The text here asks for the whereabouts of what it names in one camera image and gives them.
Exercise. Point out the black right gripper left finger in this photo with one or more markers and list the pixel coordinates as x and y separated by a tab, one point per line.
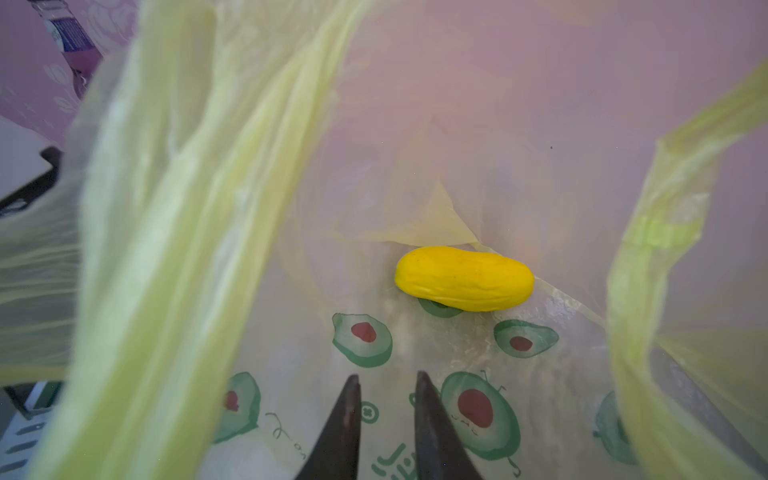
335	455

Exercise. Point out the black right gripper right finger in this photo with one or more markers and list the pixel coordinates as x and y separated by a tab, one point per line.
440	454

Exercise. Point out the yellow toy lemon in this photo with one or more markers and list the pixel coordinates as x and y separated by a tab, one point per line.
465	280

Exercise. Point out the yellow translucent plastic bag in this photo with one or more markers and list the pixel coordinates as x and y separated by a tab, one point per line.
240	182

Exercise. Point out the purple plastic bottle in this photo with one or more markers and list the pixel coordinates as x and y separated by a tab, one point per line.
74	43

